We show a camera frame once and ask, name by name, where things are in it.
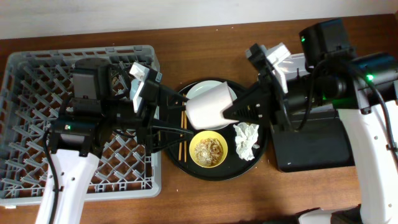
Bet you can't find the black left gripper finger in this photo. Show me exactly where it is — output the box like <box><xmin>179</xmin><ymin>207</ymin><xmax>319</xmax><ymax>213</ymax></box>
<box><xmin>160</xmin><ymin>85</ymin><xmax>189</xmax><ymax>109</ymax></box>
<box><xmin>151</xmin><ymin>119</ymin><xmax>193</xmax><ymax>153</ymax></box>

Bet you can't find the white napkin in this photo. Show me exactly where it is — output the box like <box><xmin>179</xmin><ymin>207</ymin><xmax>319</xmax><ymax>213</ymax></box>
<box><xmin>233</xmin><ymin>122</ymin><xmax>259</xmax><ymax>161</ymax></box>

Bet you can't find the pink plastic cup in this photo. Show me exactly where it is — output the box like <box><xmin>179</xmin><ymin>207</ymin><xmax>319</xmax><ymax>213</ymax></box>
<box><xmin>185</xmin><ymin>81</ymin><xmax>236</xmax><ymax>131</ymax></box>

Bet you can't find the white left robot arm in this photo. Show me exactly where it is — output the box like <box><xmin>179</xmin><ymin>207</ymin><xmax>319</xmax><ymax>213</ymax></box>
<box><xmin>36</xmin><ymin>58</ymin><xmax>193</xmax><ymax>223</ymax></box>

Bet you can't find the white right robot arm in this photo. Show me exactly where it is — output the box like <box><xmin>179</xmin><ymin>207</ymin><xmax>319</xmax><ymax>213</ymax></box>
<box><xmin>246</xmin><ymin>19</ymin><xmax>397</xmax><ymax>223</ymax></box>

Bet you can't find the grey dishwasher rack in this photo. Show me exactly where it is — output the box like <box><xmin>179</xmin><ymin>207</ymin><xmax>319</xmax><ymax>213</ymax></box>
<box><xmin>1</xmin><ymin>45</ymin><xmax>161</xmax><ymax>207</ymax></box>

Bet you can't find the left wooden chopstick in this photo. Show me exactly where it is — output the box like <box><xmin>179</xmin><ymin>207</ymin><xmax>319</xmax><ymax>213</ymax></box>
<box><xmin>178</xmin><ymin>101</ymin><xmax>185</xmax><ymax>161</ymax></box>

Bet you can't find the wooden chopstick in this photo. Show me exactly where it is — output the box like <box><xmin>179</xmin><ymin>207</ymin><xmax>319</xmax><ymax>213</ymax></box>
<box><xmin>178</xmin><ymin>101</ymin><xmax>185</xmax><ymax>161</ymax></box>
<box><xmin>183</xmin><ymin>111</ymin><xmax>187</xmax><ymax>162</ymax></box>

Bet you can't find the round black tray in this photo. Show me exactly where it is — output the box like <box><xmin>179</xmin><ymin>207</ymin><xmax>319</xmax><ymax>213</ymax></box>
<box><xmin>159</xmin><ymin>77</ymin><xmax>269</xmax><ymax>182</ymax></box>

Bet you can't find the right wooden chopstick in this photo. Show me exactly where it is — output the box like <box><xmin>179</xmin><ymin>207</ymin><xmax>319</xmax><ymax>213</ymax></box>
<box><xmin>183</xmin><ymin>111</ymin><xmax>187</xmax><ymax>162</ymax></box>

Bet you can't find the pale grey round plate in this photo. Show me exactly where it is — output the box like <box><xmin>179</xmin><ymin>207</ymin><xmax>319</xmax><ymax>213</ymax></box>
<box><xmin>185</xmin><ymin>80</ymin><xmax>239</xmax><ymax>131</ymax></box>

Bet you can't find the clear plastic bin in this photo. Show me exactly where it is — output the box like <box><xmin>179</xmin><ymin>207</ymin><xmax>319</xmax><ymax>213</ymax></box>
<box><xmin>278</xmin><ymin>53</ymin><xmax>309</xmax><ymax>80</ymax></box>

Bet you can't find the yellow bowl with food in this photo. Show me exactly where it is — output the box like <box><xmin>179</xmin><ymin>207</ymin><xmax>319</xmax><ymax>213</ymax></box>
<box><xmin>189</xmin><ymin>131</ymin><xmax>228</xmax><ymax>168</ymax></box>

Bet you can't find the black rectangular tray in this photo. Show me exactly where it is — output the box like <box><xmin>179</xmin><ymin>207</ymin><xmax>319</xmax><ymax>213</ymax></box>
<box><xmin>272</xmin><ymin>110</ymin><xmax>354</xmax><ymax>172</ymax></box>

